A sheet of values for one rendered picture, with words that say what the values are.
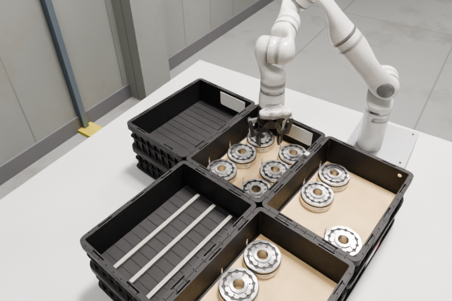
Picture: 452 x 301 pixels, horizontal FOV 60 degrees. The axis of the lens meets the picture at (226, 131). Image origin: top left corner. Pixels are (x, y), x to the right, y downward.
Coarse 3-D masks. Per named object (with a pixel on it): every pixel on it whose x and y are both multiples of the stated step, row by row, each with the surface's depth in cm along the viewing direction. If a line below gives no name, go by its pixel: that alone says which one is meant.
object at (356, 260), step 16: (320, 144) 130; (304, 160) 125; (384, 160) 124; (288, 176) 119; (272, 192) 114; (400, 192) 116; (272, 208) 110; (384, 224) 107; (320, 240) 102; (368, 240) 101; (352, 256) 98
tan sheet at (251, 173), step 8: (256, 152) 143; (272, 152) 143; (256, 160) 139; (264, 160) 139; (248, 168) 136; (256, 168) 136; (240, 176) 133; (248, 176) 133; (256, 176) 133; (240, 184) 131
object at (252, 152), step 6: (234, 144) 141; (240, 144) 142; (246, 144) 141; (228, 150) 139; (234, 150) 139; (252, 150) 139; (228, 156) 137; (234, 156) 137; (246, 156) 136; (252, 156) 137; (240, 162) 134; (246, 162) 135
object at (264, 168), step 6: (264, 162) 134; (270, 162) 134; (276, 162) 134; (282, 162) 134; (264, 168) 132; (282, 168) 132; (288, 168) 132; (264, 174) 130; (270, 174) 130; (270, 180) 128
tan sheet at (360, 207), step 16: (352, 176) 133; (336, 192) 127; (352, 192) 127; (368, 192) 127; (384, 192) 127; (288, 208) 122; (304, 208) 122; (336, 208) 122; (352, 208) 122; (368, 208) 122; (384, 208) 122; (304, 224) 118; (320, 224) 117; (336, 224) 117; (352, 224) 117; (368, 224) 117
